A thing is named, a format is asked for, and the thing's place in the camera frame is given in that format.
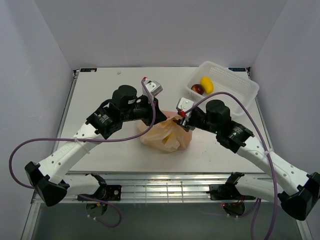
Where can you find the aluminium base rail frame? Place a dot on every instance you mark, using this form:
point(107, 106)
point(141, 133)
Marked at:
point(148, 176)

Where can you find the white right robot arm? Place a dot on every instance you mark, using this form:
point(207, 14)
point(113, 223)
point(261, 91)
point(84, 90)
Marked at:
point(295, 190)

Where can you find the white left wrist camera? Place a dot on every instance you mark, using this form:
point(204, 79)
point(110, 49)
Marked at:
point(154, 88)

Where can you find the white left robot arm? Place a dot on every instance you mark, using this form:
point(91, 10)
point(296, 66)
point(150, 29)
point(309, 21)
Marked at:
point(49, 177)

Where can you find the yellow lemon fruit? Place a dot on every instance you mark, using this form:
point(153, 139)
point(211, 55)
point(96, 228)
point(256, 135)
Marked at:
point(207, 85)

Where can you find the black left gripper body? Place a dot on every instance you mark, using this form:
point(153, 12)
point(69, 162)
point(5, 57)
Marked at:
point(141, 111)

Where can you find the banana print plastic bag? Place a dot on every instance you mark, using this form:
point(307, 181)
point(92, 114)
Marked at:
point(179, 141)

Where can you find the dark red apple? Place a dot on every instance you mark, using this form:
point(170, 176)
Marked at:
point(198, 88)

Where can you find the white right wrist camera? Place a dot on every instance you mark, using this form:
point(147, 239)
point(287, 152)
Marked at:
point(184, 107)

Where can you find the yellow banana bunch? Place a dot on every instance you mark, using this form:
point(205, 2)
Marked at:
point(164, 140)

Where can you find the white plastic basket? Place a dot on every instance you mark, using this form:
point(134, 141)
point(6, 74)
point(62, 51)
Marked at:
point(233, 80)

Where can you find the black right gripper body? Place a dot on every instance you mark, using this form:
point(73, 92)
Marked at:
point(198, 120)

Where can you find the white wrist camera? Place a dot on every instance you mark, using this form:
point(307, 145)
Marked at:
point(184, 107)
point(154, 88)

